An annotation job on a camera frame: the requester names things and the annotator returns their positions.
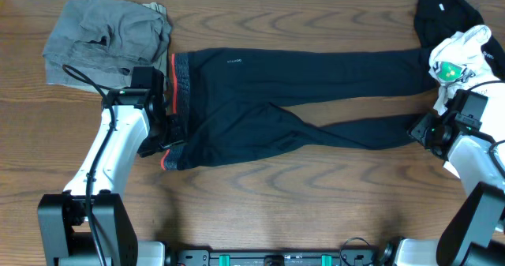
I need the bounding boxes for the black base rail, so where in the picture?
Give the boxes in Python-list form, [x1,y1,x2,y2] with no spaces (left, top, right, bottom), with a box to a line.
[164,237,396,266]

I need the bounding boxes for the white printed t-shirt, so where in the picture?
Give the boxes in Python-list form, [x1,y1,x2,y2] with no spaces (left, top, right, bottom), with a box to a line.
[428,24,505,180]

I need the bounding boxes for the black leggings red waistband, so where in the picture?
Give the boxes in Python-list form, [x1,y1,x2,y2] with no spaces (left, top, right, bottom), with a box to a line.
[161,48,436,170]

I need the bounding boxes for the folded gray pants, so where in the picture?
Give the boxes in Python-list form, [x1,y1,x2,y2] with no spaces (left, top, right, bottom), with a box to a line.
[42,0,173,88]

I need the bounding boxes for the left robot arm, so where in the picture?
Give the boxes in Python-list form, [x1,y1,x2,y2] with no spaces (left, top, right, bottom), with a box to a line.
[37,65,185,265]

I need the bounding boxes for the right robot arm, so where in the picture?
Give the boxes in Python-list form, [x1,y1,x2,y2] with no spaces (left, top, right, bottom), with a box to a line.
[384,90,504,266]

